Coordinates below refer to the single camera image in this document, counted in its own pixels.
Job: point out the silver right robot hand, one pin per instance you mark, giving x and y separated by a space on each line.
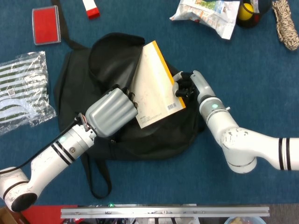
203 85

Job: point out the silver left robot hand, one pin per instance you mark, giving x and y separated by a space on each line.
109 112

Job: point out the white book with yellow spine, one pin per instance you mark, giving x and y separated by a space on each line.
154 91

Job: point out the black fabric backpack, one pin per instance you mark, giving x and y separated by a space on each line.
112 60

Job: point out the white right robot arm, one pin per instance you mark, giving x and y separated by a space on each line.
238 142

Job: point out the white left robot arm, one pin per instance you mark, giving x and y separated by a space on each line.
46 161

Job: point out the white printed snack bag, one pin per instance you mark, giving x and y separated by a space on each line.
208 14

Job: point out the striped garment in plastic bag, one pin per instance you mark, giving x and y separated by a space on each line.
21 88

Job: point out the red cap marker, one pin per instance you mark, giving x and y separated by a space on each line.
255 5

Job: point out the black mesh pen holder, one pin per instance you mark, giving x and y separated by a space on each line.
264 8

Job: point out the red and white small box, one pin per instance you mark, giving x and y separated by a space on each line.
92 10

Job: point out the red ink pad clear case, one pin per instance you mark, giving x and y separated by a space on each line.
46 25

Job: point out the red box under table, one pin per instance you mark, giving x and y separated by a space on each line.
46 214

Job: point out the light blue bucket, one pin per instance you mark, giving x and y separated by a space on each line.
245 220

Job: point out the brown cardboard box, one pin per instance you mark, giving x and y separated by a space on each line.
4 218

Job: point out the aluminium profile rail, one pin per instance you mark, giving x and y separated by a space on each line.
163 212

